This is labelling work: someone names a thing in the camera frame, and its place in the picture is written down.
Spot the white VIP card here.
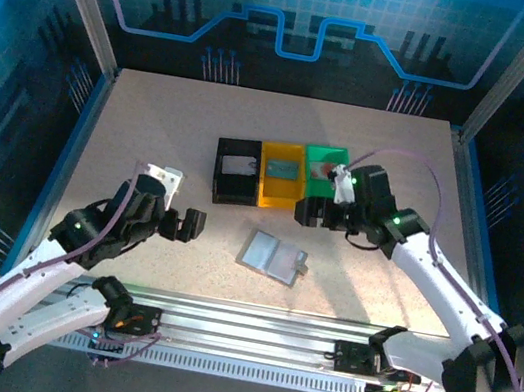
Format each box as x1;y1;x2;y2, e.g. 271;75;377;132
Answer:
270;242;308;285

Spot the card with red dot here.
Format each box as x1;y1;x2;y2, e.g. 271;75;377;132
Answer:
309;158;341;183

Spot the green plastic bin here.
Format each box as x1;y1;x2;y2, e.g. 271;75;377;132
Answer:
296;141;360;207

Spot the yellow plastic bin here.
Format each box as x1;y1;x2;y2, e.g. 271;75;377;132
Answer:
250;137;315;214

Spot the black plastic bin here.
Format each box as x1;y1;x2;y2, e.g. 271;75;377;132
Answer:
207;133;270;212

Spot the aluminium side rail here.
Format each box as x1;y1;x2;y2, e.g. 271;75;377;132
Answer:
411;126;524;366

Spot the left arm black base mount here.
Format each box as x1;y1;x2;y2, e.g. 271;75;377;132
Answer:
115;300;166;341

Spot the aluminium mounting rail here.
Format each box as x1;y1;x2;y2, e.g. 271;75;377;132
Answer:
35;267;523;392

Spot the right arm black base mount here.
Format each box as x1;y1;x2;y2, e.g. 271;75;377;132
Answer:
330;338;388;381

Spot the slotted grey cable duct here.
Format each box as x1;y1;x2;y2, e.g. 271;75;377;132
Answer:
47;327;375;392

